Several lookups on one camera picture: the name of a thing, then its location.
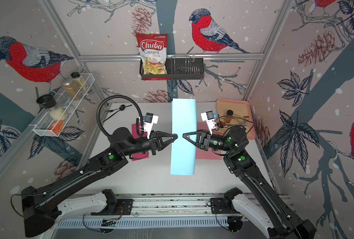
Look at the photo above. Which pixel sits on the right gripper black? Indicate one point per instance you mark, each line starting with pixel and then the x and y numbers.
pixel 204 141

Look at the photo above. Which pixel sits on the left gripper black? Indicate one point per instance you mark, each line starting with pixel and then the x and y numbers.
pixel 155 142

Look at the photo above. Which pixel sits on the light blue paper sheet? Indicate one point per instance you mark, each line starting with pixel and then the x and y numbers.
pixel 184 120

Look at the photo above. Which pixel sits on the magenta paper sheet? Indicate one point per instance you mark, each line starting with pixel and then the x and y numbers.
pixel 137 156

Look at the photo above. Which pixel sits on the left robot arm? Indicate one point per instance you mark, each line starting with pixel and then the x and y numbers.
pixel 40 205

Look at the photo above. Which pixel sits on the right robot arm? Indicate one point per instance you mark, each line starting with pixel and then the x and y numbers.
pixel 272 217

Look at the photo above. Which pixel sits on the light pink paper sheet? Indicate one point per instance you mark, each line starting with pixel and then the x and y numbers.
pixel 205 155

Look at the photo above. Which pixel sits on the red pepper spice jar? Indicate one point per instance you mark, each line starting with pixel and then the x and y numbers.
pixel 228 117

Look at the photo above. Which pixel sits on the pink plastic tray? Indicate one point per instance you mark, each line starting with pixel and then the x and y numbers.
pixel 242 107

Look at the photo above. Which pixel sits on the black spoon on table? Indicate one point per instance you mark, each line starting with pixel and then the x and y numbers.
pixel 115 111

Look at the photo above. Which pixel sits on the Chuba cassava chips bag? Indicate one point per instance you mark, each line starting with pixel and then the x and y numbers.
pixel 153 53

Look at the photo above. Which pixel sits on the tan spice bottle front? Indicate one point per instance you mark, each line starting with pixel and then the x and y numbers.
pixel 71 89

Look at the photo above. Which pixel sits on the tan spice bottle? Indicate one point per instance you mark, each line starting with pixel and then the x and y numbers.
pixel 71 89
pixel 80 81

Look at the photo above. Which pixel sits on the tan spice bottle rear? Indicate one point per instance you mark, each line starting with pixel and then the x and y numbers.
pixel 80 81

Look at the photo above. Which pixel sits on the small red box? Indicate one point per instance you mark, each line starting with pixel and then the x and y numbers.
pixel 56 127

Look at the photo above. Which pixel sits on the black lid grinder jar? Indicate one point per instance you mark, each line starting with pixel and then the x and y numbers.
pixel 56 112

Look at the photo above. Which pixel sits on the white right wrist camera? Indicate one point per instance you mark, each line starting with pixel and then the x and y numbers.
pixel 210 118

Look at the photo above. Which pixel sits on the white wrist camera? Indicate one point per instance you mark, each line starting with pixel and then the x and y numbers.
pixel 149 120
pixel 210 118

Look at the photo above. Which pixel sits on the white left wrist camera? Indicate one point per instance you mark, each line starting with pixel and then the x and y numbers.
pixel 149 120

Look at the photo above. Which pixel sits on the gold spoon cream handle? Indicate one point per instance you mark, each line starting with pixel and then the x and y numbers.
pixel 242 117

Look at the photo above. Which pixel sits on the black wire wall basket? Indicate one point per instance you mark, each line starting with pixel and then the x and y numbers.
pixel 187 68

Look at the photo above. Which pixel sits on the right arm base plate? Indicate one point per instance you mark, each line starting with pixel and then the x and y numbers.
pixel 221 205

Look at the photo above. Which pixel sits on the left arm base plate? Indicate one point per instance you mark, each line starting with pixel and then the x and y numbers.
pixel 120 207

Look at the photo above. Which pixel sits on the clear acrylic wall shelf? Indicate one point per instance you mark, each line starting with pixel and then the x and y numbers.
pixel 41 127

